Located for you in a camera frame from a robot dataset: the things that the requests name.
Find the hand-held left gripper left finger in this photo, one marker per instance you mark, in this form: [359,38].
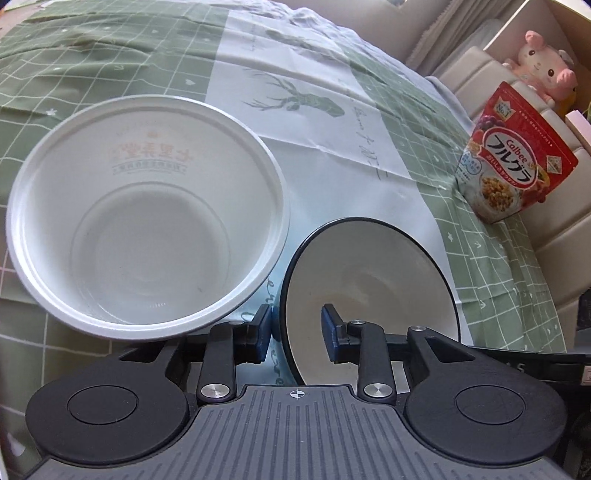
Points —
[265,333]

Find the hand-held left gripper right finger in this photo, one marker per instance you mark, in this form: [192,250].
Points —
[328,333]

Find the white bowl with dark rim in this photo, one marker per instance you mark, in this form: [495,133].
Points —
[369,277]

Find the large white plastic bowl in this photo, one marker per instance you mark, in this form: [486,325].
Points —
[147,240]

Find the red cereal bag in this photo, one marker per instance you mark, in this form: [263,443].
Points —
[512,157]

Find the green checked bed sheet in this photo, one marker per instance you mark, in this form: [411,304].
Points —
[323,115]

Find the small pink box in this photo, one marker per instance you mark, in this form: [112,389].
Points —
[579,134]

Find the pink plush toy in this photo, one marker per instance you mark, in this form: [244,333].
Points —
[542,64]

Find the light cardboard box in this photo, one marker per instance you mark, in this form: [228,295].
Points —
[521,18]

